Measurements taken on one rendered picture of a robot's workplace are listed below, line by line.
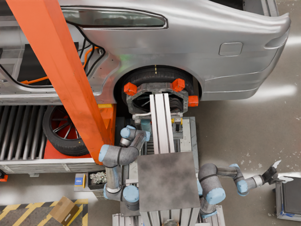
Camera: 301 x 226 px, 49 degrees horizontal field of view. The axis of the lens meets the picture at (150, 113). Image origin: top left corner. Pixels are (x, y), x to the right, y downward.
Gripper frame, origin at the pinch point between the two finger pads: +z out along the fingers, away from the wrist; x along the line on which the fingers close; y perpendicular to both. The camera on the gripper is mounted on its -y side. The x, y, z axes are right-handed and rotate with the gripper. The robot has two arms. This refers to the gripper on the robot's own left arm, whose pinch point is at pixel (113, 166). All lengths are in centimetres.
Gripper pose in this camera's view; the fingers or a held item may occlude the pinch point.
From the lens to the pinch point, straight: 269.9
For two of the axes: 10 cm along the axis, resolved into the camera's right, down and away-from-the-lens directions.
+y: 6.4, 2.6, -7.2
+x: 6.7, 2.8, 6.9
